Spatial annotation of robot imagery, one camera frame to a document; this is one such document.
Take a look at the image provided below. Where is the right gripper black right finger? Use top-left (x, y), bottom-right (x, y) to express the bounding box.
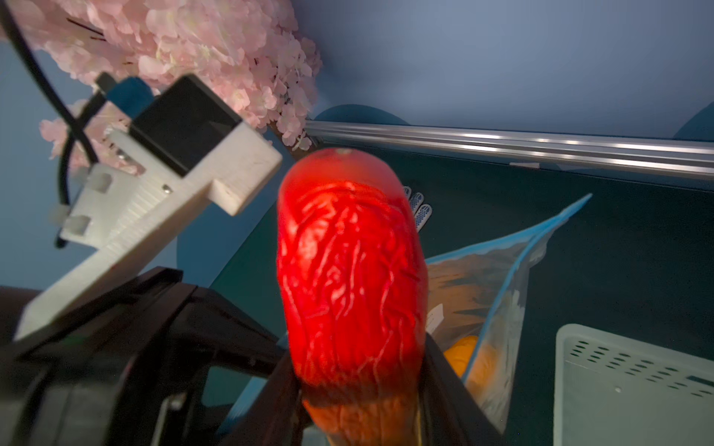
top-left (419, 336), bottom-right (505, 446)

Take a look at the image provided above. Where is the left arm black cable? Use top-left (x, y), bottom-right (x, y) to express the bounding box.
top-left (0, 0), bottom-right (110, 249)

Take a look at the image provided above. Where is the large orange mango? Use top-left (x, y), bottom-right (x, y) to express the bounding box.
top-left (444, 336), bottom-right (499, 396)

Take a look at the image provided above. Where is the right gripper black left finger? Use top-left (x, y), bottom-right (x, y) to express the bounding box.
top-left (219, 351), bottom-right (309, 446)

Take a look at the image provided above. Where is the aluminium frame back bar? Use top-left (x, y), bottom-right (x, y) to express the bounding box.
top-left (306, 121), bottom-right (713, 180)

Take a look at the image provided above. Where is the clear zip-top bag blue zipper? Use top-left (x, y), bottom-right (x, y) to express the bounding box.
top-left (216, 192), bottom-right (593, 436)

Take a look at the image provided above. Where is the pink cherry blossom tree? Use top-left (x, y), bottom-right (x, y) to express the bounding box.
top-left (9, 0), bottom-right (322, 151)

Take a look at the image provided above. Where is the pale green perforated plastic basket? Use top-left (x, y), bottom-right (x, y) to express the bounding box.
top-left (553, 324), bottom-right (713, 445)

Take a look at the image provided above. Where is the red orange mango top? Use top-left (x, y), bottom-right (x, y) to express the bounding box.
top-left (277, 149), bottom-right (429, 445)

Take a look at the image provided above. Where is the blue dotted work glove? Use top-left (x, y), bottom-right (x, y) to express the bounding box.
top-left (403, 186), bottom-right (433, 232)

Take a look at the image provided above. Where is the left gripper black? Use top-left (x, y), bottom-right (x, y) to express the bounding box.
top-left (1, 268), bottom-right (284, 445)

